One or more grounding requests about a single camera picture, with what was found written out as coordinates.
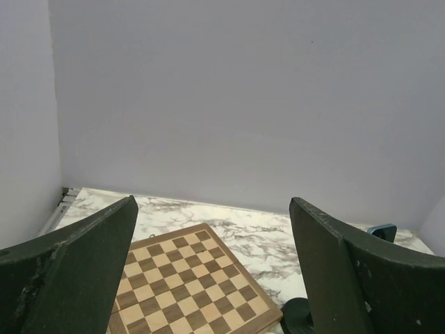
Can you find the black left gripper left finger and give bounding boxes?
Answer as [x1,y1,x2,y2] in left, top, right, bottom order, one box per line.
[1,196,138,333]

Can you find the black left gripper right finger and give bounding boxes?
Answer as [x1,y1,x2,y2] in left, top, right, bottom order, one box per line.
[289,198,444,333]

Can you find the teal phone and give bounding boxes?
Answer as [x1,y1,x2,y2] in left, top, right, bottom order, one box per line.
[367,224,397,243]

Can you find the black phone stand ribbed base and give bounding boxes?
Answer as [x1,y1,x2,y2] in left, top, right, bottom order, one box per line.
[280,297,315,334]

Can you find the wooden chessboard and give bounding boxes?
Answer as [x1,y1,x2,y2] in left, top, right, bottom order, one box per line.
[107,223,282,334]

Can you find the aluminium table edge rail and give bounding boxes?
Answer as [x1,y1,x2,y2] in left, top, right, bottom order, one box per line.
[36,188,80,237]

